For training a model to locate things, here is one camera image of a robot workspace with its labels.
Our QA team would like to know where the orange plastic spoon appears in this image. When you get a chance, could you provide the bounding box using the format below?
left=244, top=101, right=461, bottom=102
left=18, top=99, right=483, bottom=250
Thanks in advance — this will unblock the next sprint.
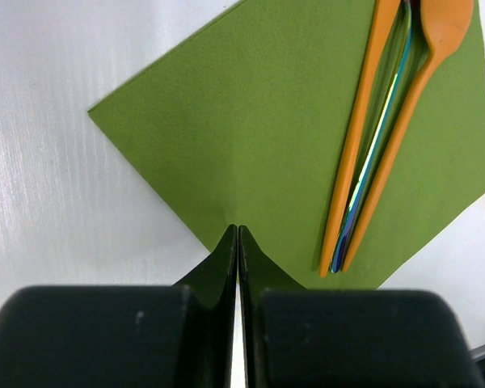
left=343, top=1, right=474, bottom=272

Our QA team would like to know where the orange plastic knife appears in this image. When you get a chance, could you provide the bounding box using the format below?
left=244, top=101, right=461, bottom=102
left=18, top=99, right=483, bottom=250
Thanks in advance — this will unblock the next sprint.
left=318, top=0, right=400, bottom=277

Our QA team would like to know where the green paper napkin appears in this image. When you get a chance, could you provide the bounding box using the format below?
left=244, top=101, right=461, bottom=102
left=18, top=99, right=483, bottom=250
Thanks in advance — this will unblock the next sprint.
left=89, top=1, right=485, bottom=289

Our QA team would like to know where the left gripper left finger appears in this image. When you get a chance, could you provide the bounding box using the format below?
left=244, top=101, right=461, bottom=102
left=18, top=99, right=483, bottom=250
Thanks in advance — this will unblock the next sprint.
left=172, top=225, right=237, bottom=387

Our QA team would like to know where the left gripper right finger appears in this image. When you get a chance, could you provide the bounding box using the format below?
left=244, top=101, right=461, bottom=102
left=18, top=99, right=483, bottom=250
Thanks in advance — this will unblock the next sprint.
left=238, top=226, right=305, bottom=387

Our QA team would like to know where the iridescent metal fork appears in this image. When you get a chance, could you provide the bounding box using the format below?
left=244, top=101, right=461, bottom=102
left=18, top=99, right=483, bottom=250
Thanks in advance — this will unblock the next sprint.
left=329, top=1, right=412, bottom=273

